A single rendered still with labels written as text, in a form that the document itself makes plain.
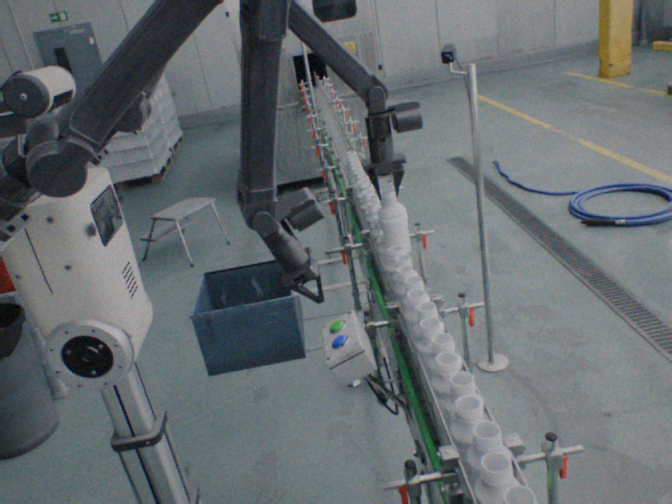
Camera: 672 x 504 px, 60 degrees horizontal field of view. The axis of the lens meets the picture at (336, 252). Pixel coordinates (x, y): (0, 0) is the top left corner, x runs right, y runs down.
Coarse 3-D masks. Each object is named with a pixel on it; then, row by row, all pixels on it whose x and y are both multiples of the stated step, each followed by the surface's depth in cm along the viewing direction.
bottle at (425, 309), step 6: (420, 306) 113; (426, 306) 113; (432, 306) 112; (420, 312) 111; (426, 312) 110; (432, 312) 110; (420, 318) 111; (414, 330) 113; (444, 330) 112; (414, 336) 114; (420, 336) 111
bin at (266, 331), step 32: (352, 256) 197; (224, 288) 203; (256, 288) 204; (288, 288) 205; (192, 320) 173; (224, 320) 174; (256, 320) 175; (288, 320) 176; (224, 352) 178; (256, 352) 179; (288, 352) 180
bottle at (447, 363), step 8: (448, 352) 96; (440, 360) 97; (448, 360) 97; (456, 360) 94; (440, 368) 94; (448, 368) 94; (456, 368) 94; (440, 376) 95; (448, 376) 94; (432, 384) 97; (440, 384) 95; (448, 384) 95; (440, 392) 95; (448, 392) 94; (440, 400) 96; (440, 408) 97; (440, 424) 98
